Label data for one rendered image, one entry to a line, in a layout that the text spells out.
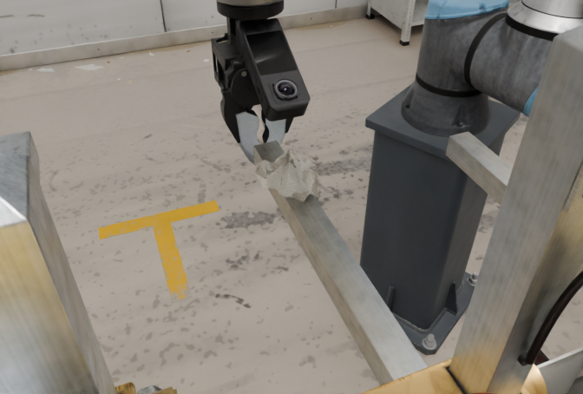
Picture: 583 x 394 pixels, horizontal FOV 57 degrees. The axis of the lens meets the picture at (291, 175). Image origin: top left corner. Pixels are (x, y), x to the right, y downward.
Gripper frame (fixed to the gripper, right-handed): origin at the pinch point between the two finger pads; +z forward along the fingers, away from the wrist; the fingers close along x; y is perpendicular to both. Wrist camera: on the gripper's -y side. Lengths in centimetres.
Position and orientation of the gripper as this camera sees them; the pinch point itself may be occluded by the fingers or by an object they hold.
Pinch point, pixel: (262, 160)
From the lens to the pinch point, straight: 66.6
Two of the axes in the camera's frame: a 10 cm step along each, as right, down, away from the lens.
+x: -9.3, 2.2, -2.9
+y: -3.7, -5.7, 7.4
